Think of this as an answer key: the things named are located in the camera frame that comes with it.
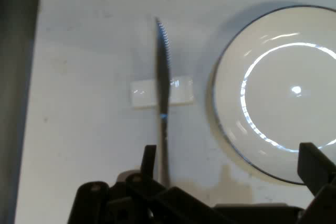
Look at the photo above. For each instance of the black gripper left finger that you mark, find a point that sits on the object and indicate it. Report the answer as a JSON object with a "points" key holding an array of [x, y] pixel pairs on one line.
{"points": [[147, 203]]}

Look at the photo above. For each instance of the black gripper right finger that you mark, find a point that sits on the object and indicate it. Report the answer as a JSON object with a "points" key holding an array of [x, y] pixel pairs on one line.
{"points": [[320, 171]]}

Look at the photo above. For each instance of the silver serrated table knife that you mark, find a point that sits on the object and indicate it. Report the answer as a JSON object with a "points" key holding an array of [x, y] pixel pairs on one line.
{"points": [[162, 77]]}

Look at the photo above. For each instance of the white plate with dark rim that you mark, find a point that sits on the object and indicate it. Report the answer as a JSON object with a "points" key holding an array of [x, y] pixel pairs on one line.
{"points": [[275, 90]]}

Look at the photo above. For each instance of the white ceramic cutlery rest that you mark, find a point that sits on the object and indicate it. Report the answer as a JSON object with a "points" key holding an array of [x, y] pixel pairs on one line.
{"points": [[143, 95]]}

